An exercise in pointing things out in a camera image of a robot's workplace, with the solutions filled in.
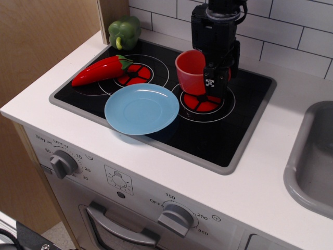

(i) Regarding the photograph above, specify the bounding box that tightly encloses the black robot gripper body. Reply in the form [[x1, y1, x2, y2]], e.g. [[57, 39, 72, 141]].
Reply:
[[191, 4, 240, 78]]

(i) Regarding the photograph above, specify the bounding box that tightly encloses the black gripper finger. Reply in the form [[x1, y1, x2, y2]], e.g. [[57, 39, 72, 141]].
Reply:
[[203, 66, 229, 98]]

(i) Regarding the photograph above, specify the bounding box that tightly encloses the red plastic toy cup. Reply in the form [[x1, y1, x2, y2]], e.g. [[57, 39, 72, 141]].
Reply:
[[175, 49, 232, 96]]

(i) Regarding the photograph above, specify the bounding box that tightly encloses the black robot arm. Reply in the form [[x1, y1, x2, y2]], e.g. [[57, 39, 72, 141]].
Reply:
[[187, 1, 247, 98]]

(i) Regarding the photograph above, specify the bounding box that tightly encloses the blue plastic toy plate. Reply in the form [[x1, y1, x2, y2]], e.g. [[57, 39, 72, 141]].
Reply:
[[104, 83, 180, 135]]

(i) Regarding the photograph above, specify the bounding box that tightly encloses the green toy bell pepper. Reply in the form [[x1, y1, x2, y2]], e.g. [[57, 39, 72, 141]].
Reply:
[[108, 16, 141, 51]]

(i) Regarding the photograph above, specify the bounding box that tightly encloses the red toy chili pepper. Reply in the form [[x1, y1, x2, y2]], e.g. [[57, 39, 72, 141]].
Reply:
[[71, 55, 133, 87]]

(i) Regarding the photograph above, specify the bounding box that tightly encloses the grey toy sink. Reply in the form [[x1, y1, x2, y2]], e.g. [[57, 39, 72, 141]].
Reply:
[[284, 101, 332, 219]]

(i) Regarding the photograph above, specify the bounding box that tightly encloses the grey temperature knob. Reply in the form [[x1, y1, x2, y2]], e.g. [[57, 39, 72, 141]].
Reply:
[[157, 203, 194, 238]]

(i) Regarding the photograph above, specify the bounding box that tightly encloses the grey timer knob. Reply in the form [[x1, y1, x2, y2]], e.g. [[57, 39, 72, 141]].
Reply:
[[50, 150, 78, 179]]

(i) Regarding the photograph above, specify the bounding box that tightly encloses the black cable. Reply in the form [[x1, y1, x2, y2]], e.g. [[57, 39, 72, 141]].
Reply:
[[234, 0, 248, 26]]

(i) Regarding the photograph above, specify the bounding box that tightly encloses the grey oven door handle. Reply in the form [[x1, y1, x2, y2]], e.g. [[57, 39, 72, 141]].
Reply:
[[86, 202, 160, 247]]

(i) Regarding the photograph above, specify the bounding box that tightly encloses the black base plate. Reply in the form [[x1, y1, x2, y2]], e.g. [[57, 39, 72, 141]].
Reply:
[[1, 221, 61, 250]]

